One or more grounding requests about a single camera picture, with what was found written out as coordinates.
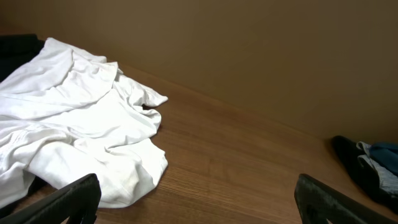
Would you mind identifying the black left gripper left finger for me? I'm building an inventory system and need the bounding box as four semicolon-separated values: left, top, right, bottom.
1;174;101;224

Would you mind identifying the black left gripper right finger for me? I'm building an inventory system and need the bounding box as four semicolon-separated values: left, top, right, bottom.
294;174;397;224

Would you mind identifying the white t-shirt black print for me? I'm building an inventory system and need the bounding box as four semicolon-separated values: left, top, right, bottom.
1;38;168;208

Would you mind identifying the black folded garment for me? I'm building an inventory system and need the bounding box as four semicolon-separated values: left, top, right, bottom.
331;136;397;214

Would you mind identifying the blue folded garment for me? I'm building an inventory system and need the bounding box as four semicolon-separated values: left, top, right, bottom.
369;142;397;175

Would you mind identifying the black polo shirt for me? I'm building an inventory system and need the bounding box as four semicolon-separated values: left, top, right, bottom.
1;34;45;82

